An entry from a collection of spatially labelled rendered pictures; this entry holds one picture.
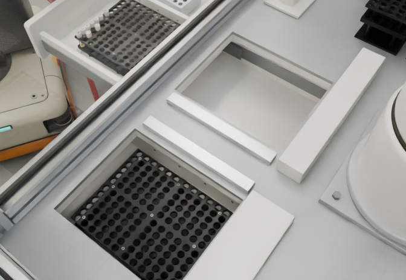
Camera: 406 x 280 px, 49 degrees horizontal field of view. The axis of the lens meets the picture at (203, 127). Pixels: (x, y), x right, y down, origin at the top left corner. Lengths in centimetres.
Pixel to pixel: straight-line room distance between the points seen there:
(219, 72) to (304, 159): 39
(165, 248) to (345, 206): 30
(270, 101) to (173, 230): 39
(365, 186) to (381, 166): 7
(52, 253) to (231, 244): 28
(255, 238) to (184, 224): 14
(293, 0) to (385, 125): 46
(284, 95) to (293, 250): 42
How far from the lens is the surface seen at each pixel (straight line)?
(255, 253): 71
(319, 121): 81
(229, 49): 107
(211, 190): 85
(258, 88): 103
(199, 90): 102
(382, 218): 75
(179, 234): 77
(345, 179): 78
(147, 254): 77
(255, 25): 100
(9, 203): 76
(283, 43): 97
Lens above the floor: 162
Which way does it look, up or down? 56 degrees down
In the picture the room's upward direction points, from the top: 1 degrees counter-clockwise
